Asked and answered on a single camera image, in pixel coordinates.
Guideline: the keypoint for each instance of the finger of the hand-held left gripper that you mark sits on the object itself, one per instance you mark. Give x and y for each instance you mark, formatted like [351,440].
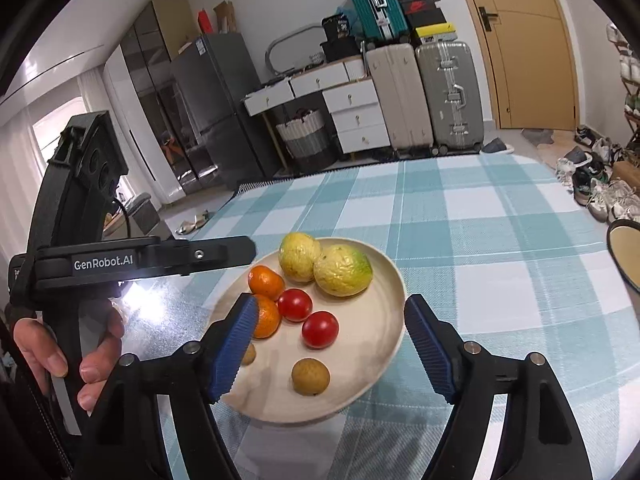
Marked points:
[215,255]

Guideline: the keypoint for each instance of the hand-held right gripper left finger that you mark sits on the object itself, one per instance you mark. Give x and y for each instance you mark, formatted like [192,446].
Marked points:
[235,350]

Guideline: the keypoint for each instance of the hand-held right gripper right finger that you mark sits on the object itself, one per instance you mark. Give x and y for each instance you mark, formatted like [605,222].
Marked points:
[430,350]

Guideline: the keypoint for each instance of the brown longan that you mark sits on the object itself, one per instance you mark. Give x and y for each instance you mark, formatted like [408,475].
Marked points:
[249,355]
[311,376]

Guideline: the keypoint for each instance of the beige round plate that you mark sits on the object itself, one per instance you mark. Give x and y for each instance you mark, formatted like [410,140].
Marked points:
[360,360]

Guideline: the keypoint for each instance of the red cherry tomato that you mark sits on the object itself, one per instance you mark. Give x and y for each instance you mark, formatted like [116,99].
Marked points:
[295,305]
[320,329]

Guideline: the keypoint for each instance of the person's left hand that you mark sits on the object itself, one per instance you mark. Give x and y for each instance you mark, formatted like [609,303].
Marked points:
[35,350]

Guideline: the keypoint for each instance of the pair of beige slippers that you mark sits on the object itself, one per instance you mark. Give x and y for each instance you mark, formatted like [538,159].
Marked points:
[192,222]

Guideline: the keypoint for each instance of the orange tangerine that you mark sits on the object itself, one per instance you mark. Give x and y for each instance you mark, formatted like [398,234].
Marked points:
[268,317]
[266,281]

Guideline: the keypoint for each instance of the grey stool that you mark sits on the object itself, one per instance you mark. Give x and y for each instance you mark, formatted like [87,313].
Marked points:
[140,210]

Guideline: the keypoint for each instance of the yellow green guava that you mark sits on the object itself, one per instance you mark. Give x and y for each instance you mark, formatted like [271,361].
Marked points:
[342,270]

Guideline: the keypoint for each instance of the white grey woven basket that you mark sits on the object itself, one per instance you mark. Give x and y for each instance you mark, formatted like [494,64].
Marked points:
[305,145]

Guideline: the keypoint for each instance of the dark glass door wardrobe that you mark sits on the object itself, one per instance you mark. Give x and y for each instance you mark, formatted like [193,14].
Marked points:
[150,85]

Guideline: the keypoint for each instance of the grey refrigerator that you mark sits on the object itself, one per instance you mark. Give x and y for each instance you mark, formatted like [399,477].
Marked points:
[220,90]

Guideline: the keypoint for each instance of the white drawer dresser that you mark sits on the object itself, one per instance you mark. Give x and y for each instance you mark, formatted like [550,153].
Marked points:
[352,105]

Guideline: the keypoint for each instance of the grey slipper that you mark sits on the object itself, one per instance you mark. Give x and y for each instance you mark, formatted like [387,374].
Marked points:
[495,146]

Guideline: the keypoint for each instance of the large beige cardboard box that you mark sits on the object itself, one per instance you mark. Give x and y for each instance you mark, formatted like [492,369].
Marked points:
[175,22]

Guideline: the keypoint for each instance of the oval white framed mirror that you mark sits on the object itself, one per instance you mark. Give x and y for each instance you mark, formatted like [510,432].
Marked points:
[295,50]

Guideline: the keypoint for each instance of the person's dark jacket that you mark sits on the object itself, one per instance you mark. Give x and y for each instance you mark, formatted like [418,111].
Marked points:
[25,435]

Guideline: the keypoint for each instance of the red packet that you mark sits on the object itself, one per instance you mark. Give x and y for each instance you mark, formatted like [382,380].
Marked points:
[205,22]

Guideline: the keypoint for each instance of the pile of shoes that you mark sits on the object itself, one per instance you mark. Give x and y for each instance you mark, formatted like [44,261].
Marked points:
[595,180]

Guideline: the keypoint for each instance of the small open cardboard box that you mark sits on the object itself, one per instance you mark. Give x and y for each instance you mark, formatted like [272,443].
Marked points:
[225,17]

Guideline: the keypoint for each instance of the beige suitcase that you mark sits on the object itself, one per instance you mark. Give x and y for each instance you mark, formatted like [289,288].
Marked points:
[397,100]

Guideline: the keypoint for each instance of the grey doormat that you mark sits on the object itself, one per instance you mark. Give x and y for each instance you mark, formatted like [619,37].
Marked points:
[537,136]

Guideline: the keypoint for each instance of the black bag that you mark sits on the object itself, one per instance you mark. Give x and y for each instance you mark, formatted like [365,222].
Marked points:
[340,50]

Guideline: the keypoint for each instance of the silver suitcase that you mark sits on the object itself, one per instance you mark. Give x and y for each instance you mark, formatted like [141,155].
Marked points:
[450,95]

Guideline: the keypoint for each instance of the teal suitcase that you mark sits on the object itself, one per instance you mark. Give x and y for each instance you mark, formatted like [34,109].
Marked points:
[375,5]

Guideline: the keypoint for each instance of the tan wooden door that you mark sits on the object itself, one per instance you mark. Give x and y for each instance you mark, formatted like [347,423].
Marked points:
[530,60]

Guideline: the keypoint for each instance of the yellow black shoe box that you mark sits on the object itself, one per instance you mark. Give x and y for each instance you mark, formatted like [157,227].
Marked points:
[432,35]

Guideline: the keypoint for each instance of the red black shoe box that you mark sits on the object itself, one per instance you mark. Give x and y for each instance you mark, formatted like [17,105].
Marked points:
[421,7]

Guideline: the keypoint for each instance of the shoe rack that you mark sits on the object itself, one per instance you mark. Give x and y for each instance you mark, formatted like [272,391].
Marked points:
[627,85]

